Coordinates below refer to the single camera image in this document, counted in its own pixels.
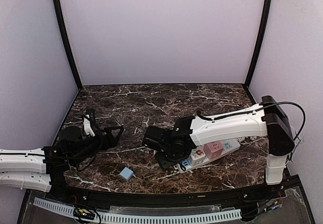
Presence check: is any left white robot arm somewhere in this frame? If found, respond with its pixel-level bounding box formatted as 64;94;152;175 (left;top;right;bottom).
1;123;124;193

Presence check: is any white multicolour power strip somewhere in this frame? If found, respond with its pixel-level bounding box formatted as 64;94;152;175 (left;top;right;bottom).
174;139;240;174

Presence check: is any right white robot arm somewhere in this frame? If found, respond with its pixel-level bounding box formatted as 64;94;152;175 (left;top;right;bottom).
142;96;295;185

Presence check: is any white plug adapter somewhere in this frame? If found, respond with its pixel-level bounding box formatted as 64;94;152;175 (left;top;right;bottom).
188;149;205;166

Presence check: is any left black frame post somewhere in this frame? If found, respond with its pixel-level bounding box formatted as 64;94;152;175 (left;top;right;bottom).
52;0;83;91

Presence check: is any blue plug adapter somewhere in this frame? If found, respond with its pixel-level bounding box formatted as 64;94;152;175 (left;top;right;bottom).
119;167;134;181

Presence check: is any white slotted cable duct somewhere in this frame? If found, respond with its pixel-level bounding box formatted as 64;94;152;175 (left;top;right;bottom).
33;197;241;224

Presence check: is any pink cube socket adapter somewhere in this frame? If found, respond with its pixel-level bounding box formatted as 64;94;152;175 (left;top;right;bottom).
203;141;224;160

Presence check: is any right black frame post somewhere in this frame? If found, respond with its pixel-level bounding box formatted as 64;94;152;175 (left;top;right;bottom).
244;0;272;90

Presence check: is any black frame post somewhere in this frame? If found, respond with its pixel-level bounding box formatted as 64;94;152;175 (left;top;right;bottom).
52;0;83;91
244;0;272;90

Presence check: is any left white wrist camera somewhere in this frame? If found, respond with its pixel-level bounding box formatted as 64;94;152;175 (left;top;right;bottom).
82;108;95;137

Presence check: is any black front rail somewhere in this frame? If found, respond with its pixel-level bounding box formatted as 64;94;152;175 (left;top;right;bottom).
53;185;280;209

